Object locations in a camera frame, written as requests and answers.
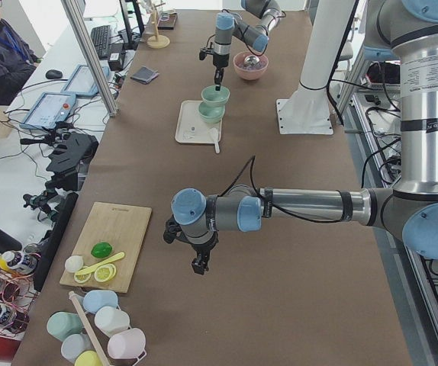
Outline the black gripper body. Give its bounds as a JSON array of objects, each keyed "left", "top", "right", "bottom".
[
  {"left": 199, "top": 43, "right": 230, "bottom": 69},
  {"left": 163, "top": 216, "right": 218, "bottom": 259}
]

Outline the green bowl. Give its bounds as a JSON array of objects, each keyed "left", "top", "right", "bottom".
[
  {"left": 201, "top": 85, "right": 230, "bottom": 108},
  {"left": 200, "top": 114, "right": 222, "bottom": 124},
  {"left": 198, "top": 101, "right": 225, "bottom": 117}
]

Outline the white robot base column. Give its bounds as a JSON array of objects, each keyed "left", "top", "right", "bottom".
[{"left": 277, "top": 0, "right": 357, "bottom": 135}]

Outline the pink bowl with ice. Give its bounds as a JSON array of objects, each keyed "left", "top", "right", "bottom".
[{"left": 233, "top": 51, "right": 269, "bottom": 81}]

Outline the green bowl on tray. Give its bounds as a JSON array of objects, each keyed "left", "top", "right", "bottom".
[{"left": 200, "top": 114, "right": 222, "bottom": 124}]

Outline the bamboo cutting board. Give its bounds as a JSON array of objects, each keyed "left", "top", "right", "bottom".
[{"left": 59, "top": 201, "right": 153, "bottom": 294}]

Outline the yellow plastic knife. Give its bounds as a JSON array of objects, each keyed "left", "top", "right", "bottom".
[{"left": 75, "top": 252, "right": 125, "bottom": 275}]

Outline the white ceramic spoon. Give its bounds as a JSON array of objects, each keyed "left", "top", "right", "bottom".
[{"left": 208, "top": 128, "right": 221, "bottom": 154}]

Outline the cream serving tray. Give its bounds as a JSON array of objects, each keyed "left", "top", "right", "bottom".
[{"left": 175, "top": 100, "right": 222, "bottom": 145}]

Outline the wooden mug tree stand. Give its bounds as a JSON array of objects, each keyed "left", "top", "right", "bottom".
[{"left": 143, "top": 1, "right": 170, "bottom": 49}]

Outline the black tray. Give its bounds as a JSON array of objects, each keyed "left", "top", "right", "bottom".
[{"left": 158, "top": 13, "right": 178, "bottom": 30}]

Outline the green lime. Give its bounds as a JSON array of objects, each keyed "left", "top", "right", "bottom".
[{"left": 91, "top": 242, "right": 113, "bottom": 258}]

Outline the grey folded cloth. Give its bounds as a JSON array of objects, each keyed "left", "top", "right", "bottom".
[{"left": 130, "top": 66, "right": 159, "bottom": 85}]

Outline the lemon slice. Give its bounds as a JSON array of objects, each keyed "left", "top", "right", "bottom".
[
  {"left": 73, "top": 273, "right": 92, "bottom": 284},
  {"left": 94, "top": 263, "right": 117, "bottom": 283}
]

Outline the blue cup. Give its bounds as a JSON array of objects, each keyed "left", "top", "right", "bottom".
[{"left": 83, "top": 290, "right": 118, "bottom": 314}]

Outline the white cup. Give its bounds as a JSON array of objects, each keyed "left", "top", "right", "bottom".
[{"left": 94, "top": 306, "right": 130, "bottom": 337}]

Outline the pink cup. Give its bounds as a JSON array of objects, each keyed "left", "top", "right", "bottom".
[{"left": 108, "top": 328, "right": 147, "bottom": 360}]

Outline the black keyboard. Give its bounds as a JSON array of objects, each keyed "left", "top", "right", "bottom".
[{"left": 90, "top": 25, "right": 111, "bottom": 59}]

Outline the blue teach pendant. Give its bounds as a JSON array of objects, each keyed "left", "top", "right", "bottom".
[
  {"left": 61, "top": 64, "right": 98, "bottom": 98},
  {"left": 19, "top": 92, "right": 76, "bottom": 130}
]

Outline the pale green cup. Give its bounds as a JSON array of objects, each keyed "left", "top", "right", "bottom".
[{"left": 47, "top": 311, "right": 83, "bottom": 342}]

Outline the yellow cup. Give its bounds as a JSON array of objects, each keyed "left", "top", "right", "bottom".
[{"left": 74, "top": 350, "right": 102, "bottom": 366}]

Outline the grey cup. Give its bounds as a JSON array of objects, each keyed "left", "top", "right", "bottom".
[{"left": 60, "top": 333, "right": 93, "bottom": 364}]

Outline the computer mouse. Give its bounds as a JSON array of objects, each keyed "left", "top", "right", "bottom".
[{"left": 45, "top": 69, "right": 63, "bottom": 80}]

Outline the aluminium frame post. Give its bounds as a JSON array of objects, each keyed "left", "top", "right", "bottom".
[{"left": 61, "top": 0, "right": 118, "bottom": 117}]

